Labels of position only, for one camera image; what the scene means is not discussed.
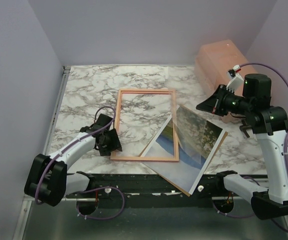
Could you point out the landscape photo print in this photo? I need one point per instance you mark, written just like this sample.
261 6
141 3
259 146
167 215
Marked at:
162 143

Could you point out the translucent pink plastic box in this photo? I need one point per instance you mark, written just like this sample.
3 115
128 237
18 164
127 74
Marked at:
213 62

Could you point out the clear acrylic frame pane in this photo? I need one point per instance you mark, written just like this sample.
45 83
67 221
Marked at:
190 127

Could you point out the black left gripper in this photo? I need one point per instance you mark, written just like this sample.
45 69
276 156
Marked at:
115 145

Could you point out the black metal table clamp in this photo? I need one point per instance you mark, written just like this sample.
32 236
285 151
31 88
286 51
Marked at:
244 127

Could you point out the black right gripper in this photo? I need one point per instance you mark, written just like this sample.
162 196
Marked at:
214 104

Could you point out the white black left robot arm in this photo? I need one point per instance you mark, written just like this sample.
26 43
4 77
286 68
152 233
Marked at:
48 180

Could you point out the aluminium front rail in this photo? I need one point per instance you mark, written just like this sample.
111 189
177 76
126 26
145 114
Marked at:
108 193

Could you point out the brown cardboard backing board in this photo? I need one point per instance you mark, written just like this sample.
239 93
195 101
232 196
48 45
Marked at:
185 174

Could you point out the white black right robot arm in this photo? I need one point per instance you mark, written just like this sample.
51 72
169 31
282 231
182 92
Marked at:
270 126

